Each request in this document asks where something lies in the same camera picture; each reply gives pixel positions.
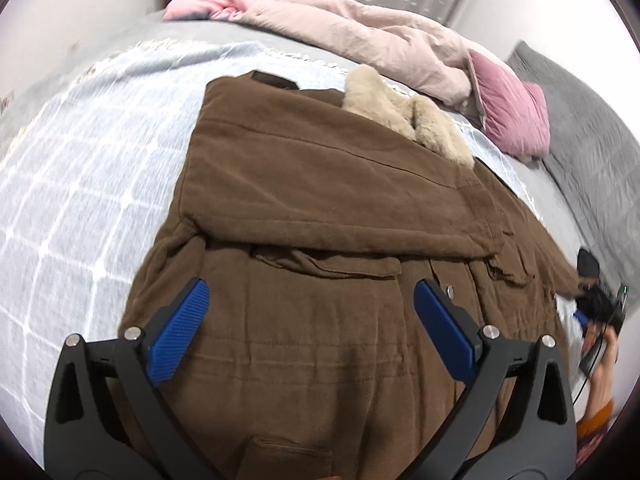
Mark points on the grey checked blanket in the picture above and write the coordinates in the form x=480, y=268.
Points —
x=100, y=160

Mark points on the brown coat with fur collar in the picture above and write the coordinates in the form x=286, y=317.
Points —
x=325, y=200

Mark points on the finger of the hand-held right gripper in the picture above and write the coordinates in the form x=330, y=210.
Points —
x=584, y=291
x=580, y=318

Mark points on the bed with grey sheet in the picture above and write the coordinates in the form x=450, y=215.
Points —
x=90, y=35

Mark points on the person's right forearm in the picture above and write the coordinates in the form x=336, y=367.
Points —
x=602, y=385

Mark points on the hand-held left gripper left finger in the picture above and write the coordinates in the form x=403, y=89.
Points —
x=182, y=330

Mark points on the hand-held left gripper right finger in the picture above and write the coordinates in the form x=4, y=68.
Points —
x=445, y=330

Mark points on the pink and beige comforter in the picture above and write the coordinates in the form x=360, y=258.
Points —
x=375, y=35

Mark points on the black cloth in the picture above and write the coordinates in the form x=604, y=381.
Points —
x=588, y=262

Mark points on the pink pillow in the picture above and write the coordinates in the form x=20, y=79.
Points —
x=510, y=105

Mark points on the person's right hand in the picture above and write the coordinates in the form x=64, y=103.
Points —
x=597, y=340

